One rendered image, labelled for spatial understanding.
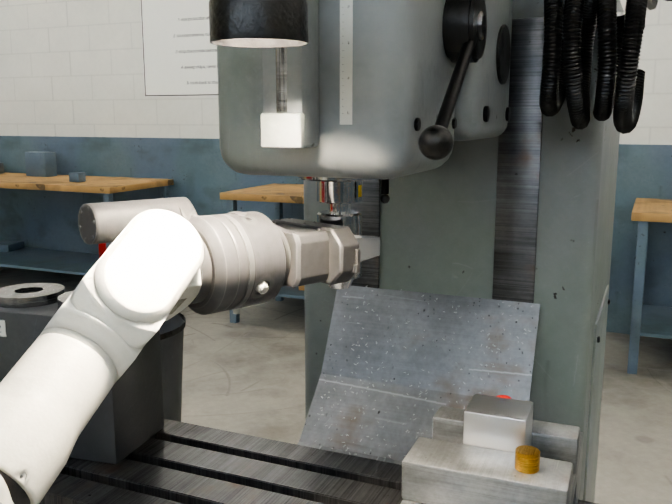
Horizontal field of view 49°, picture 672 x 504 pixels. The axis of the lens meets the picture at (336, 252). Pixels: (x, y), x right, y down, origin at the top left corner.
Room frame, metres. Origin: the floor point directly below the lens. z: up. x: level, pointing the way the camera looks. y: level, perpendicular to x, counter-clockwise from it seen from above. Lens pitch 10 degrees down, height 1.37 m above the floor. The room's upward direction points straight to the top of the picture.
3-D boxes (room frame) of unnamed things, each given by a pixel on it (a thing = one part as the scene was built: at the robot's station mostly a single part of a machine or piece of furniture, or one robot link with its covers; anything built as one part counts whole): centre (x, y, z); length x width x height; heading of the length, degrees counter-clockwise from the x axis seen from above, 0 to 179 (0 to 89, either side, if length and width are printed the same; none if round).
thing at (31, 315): (0.94, 0.36, 1.04); 0.22 x 0.12 x 0.20; 74
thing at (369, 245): (0.74, -0.02, 1.23); 0.06 x 0.02 x 0.03; 134
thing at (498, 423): (0.69, -0.16, 1.05); 0.06 x 0.05 x 0.06; 68
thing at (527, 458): (0.63, -0.18, 1.06); 0.02 x 0.02 x 0.02
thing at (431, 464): (0.64, -0.14, 1.03); 0.15 x 0.06 x 0.04; 68
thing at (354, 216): (0.76, 0.00, 1.26); 0.05 x 0.05 x 0.01
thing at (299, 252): (0.70, 0.06, 1.23); 0.13 x 0.12 x 0.10; 44
